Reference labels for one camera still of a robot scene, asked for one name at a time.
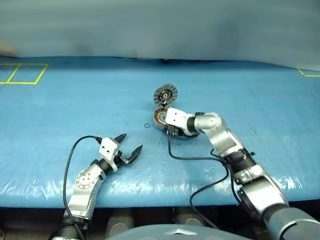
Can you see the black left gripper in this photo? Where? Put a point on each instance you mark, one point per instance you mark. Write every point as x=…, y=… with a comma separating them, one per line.
x=121, y=158

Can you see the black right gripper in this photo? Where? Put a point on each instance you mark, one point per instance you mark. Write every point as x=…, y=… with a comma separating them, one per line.
x=172, y=130

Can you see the round hinged motor lid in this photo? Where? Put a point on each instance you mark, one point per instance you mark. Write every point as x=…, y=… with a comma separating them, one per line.
x=165, y=96

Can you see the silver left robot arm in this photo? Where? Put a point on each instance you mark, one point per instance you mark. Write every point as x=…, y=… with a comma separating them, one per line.
x=83, y=180

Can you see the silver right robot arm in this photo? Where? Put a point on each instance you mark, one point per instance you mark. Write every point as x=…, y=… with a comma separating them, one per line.
x=225, y=142

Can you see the blue plastic table cover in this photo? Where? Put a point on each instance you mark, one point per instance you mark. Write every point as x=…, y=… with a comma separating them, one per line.
x=75, y=107

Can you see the grey rounded shape under table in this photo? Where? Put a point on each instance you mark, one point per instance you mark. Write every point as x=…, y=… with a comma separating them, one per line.
x=189, y=220
x=120, y=222

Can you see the grey robot torso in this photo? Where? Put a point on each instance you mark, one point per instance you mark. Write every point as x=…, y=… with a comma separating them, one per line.
x=155, y=232

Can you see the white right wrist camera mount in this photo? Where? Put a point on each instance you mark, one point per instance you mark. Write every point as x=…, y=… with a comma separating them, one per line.
x=176, y=118

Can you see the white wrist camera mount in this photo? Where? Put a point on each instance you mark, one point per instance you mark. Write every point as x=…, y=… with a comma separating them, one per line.
x=176, y=118
x=108, y=148

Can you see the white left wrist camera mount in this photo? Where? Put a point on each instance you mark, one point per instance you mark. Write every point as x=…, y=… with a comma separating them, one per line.
x=108, y=148

